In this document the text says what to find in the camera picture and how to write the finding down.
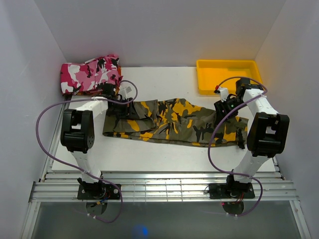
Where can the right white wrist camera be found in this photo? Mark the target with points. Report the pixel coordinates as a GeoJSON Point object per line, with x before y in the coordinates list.
{"type": "Point", "coordinates": [222, 92]}

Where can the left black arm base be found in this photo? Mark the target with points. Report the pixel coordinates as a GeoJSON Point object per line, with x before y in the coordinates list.
{"type": "Point", "coordinates": [97, 195]}

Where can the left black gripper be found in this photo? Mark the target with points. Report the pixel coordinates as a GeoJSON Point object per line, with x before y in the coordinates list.
{"type": "Point", "coordinates": [129, 112]}

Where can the aluminium rail frame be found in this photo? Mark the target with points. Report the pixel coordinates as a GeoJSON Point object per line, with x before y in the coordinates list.
{"type": "Point", "coordinates": [148, 172]}

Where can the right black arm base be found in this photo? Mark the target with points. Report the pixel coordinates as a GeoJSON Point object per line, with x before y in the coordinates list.
{"type": "Point", "coordinates": [232, 198]}

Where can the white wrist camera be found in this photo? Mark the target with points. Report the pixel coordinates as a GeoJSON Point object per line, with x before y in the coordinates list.
{"type": "Point", "coordinates": [222, 92]}
{"type": "Point", "coordinates": [125, 92]}

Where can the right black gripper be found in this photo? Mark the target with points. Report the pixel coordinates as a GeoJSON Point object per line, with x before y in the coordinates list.
{"type": "Point", "coordinates": [219, 106]}

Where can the pink camouflage folded trousers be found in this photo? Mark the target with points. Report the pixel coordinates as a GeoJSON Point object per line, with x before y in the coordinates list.
{"type": "Point", "coordinates": [68, 80]}

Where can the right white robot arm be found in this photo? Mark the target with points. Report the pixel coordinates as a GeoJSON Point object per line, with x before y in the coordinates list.
{"type": "Point", "coordinates": [266, 137]}

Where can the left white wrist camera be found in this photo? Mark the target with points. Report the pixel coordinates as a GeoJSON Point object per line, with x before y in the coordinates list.
{"type": "Point", "coordinates": [125, 92]}

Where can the yellow plastic tray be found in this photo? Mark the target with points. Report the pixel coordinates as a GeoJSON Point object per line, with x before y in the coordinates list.
{"type": "Point", "coordinates": [212, 72]}

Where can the orange camouflage folded trousers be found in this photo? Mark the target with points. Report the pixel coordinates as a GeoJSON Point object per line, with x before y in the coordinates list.
{"type": "Point", "coordinates": [90, 81]}

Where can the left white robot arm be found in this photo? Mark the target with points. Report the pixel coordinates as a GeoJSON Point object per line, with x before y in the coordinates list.
{"type": "Point", "coordinates": [78, 136]}

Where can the olive yellow camouflage trousers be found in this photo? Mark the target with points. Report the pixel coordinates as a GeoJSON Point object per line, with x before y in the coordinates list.
{"type": "Point", "coordinates": [176, 121]}

